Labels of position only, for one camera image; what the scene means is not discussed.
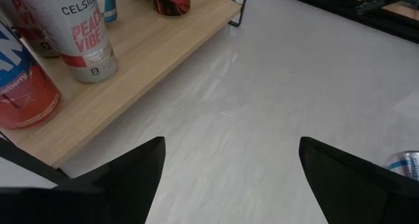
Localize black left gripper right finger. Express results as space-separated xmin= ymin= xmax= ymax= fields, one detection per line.
xmin=299 ymin=136 xmax=419 ymax=224

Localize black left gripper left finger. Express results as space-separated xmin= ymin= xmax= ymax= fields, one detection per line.
xmin=0 ymin=136 xmax=166 ymax=224

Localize white Celsius Peach Vibe can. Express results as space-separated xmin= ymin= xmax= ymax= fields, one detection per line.
xmin=14 ymin=0 xmax=119 ymax=84
xmin=385 ymin=150 xmax=419 ymax=181

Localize red Fanta strawberry can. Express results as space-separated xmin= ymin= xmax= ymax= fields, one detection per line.
xmin=0 ymin=19 xmax=62 ymax=130

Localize red and black soda can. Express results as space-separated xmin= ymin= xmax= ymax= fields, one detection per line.
xmin=151 ymin=0 xmax=192 ymax=18

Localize white glossy table mat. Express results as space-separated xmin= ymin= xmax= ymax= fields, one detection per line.
xmin=0 ymin=0 xmax=419 ymax=224

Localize wooden shelf with black frame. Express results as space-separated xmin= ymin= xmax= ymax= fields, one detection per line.
xmin=0 ymin=0 xmax=251 ymax=187

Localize black aluminium table frame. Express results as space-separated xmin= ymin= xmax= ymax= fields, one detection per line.
xmin=266 ymin=0 xmax=419 ymax=45

